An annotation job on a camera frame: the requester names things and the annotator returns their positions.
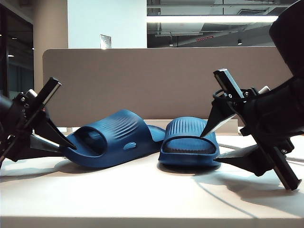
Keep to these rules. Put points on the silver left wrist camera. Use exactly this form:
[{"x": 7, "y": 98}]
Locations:
[{"x": 31, "y": 93}]

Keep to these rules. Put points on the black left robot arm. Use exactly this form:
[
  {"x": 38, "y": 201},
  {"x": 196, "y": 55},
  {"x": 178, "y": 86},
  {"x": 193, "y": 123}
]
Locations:
[{"x": 4, "y": 111}]

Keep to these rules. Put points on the blue rubber slipper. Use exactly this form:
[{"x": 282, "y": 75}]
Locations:
[
  {"x": 180, "y": 128},
  {"x": 118, "y": 133}
]

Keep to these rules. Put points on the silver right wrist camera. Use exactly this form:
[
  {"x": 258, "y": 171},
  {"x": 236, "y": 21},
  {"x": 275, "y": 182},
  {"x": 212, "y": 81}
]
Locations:
[{"x": 264, "y": 89}]

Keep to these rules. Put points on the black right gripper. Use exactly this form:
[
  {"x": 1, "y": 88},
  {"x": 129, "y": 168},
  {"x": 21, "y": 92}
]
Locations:
[{"x": 266, "y": 133}]

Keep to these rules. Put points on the red ceiling sign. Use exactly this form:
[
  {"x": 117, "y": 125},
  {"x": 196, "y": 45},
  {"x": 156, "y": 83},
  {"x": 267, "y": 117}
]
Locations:
[{"x": 204, "y": 38}]

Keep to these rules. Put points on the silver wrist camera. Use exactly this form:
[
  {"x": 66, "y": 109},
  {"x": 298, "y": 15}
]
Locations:
[
  {"x": 31, "y": 93},
  {"x": 264, "y": 89}
]

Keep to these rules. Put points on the white ceiling light strip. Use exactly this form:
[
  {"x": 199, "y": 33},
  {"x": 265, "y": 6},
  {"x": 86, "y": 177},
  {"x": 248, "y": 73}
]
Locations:
[{"x": 213, "y": 19}]

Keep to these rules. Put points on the metal wall plate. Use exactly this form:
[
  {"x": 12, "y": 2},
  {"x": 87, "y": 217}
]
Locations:
[{"x": 105, "y": 42}]

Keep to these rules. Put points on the brown desk divider panel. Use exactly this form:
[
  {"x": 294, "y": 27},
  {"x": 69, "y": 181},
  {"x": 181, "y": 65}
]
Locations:
[{"x": 142, "y": 83}]

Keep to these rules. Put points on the white divider support bracket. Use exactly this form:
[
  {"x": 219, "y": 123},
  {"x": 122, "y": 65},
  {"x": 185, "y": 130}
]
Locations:
[{"x": 69, "y": 130}]

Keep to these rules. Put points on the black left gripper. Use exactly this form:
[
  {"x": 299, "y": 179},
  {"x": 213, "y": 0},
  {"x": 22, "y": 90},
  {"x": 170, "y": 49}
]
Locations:
[{"x": 23, "y": 118}]

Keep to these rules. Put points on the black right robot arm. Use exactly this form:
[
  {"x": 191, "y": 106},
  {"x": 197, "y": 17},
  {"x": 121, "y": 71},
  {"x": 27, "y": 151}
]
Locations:
[{"x": 285, "y": 107}]

